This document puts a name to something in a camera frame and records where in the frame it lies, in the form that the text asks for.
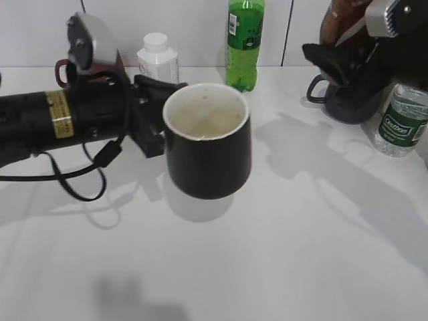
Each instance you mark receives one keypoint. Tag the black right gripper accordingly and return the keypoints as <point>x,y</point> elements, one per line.
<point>402,59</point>

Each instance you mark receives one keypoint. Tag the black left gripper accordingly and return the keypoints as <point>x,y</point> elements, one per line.
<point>108,105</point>

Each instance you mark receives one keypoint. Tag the brown Nescafe coffee bottle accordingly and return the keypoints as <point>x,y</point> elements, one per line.
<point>343,20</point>

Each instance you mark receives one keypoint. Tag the black ceramic mug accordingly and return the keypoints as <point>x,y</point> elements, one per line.
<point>208,140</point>

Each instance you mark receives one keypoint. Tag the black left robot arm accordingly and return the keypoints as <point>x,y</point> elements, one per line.
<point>32,123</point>

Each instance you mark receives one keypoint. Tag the white plastic milk bottle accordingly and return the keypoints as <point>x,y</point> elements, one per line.
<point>157,60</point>

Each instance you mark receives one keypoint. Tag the maroon ceramic mug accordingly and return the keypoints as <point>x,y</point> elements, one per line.
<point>73,72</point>

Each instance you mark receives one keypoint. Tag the dark grey ceramic mug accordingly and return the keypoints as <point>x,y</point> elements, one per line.
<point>350,105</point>

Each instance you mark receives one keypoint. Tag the clear water bottle green label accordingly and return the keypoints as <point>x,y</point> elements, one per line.
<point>403,123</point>

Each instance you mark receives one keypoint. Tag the green soda bottle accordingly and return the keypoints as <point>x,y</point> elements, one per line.
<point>244,31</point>

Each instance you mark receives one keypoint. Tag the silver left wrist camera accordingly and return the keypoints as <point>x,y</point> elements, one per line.
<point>91,42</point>

